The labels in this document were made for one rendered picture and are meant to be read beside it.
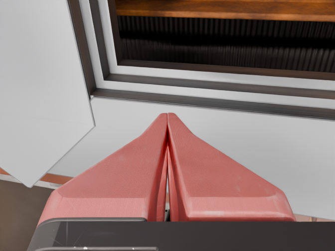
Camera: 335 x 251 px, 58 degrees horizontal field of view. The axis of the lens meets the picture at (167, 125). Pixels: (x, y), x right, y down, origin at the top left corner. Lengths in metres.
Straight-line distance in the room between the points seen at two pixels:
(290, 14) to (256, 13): 0.03
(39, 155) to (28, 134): 0.02
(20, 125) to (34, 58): 0.07
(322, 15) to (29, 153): 0.29
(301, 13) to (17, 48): 0.24
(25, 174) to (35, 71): 0.12
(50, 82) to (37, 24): 0.04
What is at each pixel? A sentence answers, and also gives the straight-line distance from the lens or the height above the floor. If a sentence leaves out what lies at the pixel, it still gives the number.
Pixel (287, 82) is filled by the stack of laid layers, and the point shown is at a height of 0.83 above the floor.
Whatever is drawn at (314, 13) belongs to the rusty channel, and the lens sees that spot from 0.32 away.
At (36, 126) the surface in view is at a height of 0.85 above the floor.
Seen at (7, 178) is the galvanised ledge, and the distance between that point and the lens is 0.71.
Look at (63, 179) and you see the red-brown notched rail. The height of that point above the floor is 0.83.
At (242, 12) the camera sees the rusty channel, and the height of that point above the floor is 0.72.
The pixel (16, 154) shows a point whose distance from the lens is 0.31.
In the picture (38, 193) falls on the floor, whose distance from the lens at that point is 2.08.
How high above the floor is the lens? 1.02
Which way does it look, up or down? 51 degrees down
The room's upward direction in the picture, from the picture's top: 157 degrees counter-clockwise
